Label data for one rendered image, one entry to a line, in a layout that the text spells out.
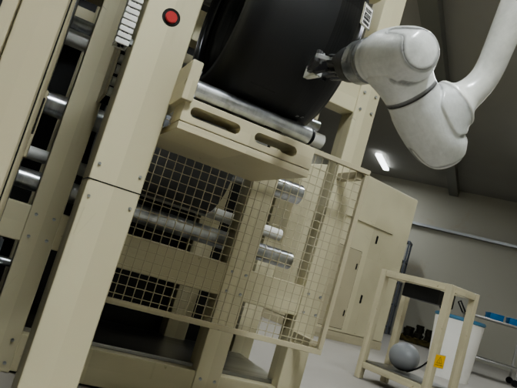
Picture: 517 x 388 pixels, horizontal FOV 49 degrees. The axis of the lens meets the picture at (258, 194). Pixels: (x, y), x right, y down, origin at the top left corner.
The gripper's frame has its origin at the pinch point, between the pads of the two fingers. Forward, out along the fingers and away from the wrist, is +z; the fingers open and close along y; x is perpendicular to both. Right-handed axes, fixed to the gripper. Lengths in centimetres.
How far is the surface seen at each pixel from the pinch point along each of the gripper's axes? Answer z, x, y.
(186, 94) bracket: 6.1, 15.4, 25.5
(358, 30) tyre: 2.4, -14.5, -8.8
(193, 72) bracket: 6.8, 10.1, 25.4
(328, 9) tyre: 0.9, -15.2, 1.0
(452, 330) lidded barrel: 343, 99, -399
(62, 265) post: 12, 62, 38
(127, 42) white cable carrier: 19.7, 7.3, 40.3
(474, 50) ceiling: 412, -210, -361
